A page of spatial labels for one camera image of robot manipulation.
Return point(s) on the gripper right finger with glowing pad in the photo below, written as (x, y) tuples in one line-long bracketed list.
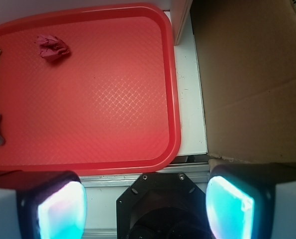
[(252, 201)]

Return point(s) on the crumpled red paper ball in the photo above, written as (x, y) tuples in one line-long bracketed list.
[(51, 48)]

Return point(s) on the brown cardboard sheet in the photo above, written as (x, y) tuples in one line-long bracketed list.
[(247, 60)]

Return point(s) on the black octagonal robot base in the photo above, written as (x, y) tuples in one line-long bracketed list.
[(162, 206)]

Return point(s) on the red plastic tray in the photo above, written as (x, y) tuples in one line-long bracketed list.
[(109, 107)]

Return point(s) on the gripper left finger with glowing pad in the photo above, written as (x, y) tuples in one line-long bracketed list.
[(42, 205)]

